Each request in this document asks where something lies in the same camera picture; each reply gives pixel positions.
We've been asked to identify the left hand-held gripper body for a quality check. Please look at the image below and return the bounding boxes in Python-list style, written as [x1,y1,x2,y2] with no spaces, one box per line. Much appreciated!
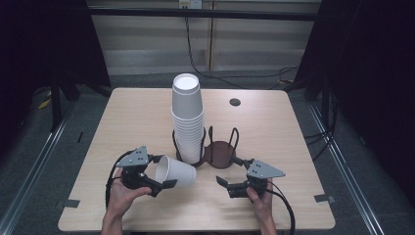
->
[115,145,164,199]

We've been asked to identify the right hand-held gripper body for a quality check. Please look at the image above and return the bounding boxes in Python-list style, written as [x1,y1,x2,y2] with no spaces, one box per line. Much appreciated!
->
[227,159,287,199]

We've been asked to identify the white paper drinking cup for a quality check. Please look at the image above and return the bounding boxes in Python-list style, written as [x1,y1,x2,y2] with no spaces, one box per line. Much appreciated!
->
[155,155,198,188]

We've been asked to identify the black wire cup holder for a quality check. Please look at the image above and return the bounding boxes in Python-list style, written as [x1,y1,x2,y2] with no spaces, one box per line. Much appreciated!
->
[171,126,208,168]
[205,125,241,169]

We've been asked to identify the stack of white cups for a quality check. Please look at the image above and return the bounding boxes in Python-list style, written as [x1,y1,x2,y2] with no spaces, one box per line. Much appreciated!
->
[170,72,206,165]

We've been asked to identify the person's right hand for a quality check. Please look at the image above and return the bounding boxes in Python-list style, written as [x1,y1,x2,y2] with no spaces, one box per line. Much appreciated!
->
[246,177,275,223]

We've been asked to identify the person's left hand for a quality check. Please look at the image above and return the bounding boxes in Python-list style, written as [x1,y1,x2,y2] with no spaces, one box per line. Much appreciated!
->
[110,168,153,215]

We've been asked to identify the grey tape piece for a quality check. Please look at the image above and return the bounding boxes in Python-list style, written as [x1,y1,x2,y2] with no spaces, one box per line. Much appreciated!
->
[313,193,337,204]
[54,198,81,210]

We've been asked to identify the black metal stand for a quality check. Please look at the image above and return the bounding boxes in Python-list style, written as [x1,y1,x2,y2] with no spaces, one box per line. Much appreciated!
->
[49,73,64,132]

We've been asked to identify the black curtain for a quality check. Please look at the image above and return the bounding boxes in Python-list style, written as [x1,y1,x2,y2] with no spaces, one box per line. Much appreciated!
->
[0,0,113,155]
[293,0,415,205]

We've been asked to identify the dark desk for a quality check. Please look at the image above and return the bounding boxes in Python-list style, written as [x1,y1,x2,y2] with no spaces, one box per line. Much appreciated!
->
[87,7,325,23]

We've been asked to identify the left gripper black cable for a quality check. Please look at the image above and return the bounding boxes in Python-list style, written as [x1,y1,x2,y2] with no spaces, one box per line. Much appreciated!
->
[105,149,137,211]

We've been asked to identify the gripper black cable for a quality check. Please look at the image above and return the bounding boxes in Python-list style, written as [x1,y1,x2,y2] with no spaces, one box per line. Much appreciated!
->
[268,180,297,235]
[105,149,137,211]

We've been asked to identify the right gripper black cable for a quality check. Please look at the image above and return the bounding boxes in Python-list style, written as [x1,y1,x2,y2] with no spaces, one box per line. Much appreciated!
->
[268,180,297,235]

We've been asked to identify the black floor cables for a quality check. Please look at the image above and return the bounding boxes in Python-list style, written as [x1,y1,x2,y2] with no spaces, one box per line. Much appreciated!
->
[304,80,338,162]

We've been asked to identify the metal floor rail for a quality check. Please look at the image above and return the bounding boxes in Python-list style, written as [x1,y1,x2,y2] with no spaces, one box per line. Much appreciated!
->
[307,102,387,235]
[0,107,76,235]

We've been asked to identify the black socket cable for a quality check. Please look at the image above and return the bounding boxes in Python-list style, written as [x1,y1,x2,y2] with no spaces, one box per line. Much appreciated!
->
[183,7,301,90]

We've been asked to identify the white wall socket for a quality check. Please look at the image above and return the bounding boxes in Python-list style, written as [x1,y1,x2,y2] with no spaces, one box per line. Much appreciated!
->
[178,0,203,10]

